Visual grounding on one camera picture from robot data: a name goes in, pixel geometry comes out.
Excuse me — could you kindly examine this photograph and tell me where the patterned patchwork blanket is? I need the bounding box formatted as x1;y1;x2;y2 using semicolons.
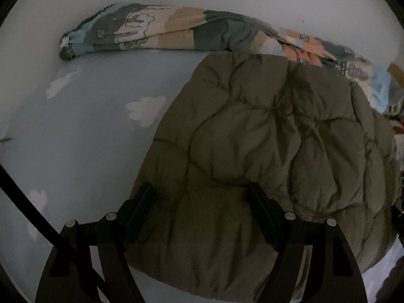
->
59;3;404;114

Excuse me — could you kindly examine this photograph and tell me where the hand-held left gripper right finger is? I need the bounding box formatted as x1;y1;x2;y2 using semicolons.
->
249;182;368;303

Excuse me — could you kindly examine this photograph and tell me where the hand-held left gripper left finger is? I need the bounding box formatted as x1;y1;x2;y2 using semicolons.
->
35;182;155;303

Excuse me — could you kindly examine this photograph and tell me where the light blue cloud-print bedsheet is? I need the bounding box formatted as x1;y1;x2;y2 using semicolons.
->
0;49;404;303

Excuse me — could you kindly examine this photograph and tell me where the olive green padded jacket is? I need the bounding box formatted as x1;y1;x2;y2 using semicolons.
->
126;52;401;303

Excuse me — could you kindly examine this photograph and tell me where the black strap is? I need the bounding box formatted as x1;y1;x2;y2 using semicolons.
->
0;164;108;294

